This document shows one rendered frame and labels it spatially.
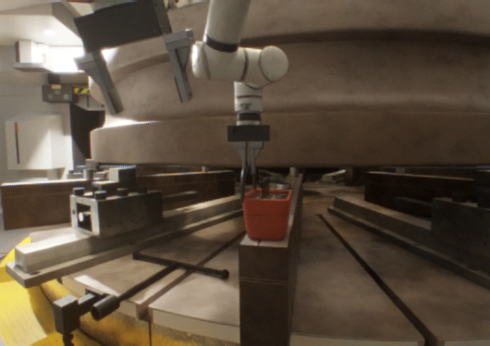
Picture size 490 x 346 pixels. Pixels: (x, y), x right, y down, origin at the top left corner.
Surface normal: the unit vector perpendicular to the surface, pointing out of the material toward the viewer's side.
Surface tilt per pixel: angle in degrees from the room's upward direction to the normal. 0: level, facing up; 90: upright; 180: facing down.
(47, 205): 90
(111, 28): 114
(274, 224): 97
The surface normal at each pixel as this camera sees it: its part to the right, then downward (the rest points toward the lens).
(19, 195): 0.54, 0.07
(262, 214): -0.22, 0.21
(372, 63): -0.03, 0.09
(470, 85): 0.21, 0.08
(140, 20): -0.12, 0.48
